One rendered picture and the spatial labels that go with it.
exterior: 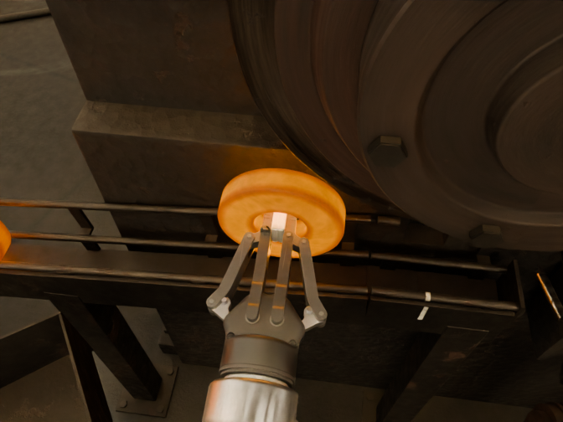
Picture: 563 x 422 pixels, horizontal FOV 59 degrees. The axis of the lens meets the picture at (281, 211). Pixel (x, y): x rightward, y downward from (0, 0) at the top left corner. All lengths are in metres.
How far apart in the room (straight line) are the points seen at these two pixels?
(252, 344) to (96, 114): 0.37
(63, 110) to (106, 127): 1.46
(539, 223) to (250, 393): 0.27
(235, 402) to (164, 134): 0.34
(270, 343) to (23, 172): 1.56
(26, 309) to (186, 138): 1.08
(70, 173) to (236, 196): 1.36
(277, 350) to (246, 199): 0.17
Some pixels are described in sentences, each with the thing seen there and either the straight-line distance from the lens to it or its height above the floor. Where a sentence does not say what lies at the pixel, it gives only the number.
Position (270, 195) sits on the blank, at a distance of 0.54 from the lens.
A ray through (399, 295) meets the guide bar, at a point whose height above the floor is 0.71.
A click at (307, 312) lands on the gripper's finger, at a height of 0.84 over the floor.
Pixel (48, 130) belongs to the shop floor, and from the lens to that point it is 2.07.
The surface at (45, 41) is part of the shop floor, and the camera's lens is 2.52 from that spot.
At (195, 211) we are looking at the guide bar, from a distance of 0.72.
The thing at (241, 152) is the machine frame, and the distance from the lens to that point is 0.62.
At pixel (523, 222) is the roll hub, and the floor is 1.01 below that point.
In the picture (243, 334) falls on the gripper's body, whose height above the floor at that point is 0.84.
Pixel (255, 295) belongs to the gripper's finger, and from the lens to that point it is 0.52.
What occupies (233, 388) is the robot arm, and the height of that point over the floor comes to 0.87.
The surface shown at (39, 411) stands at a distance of 0.80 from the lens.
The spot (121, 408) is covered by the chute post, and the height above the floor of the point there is 0.01.
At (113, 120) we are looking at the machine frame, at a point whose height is 0.87.
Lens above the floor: 1.31
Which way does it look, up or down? 54 degrees down
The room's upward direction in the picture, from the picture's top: straight up
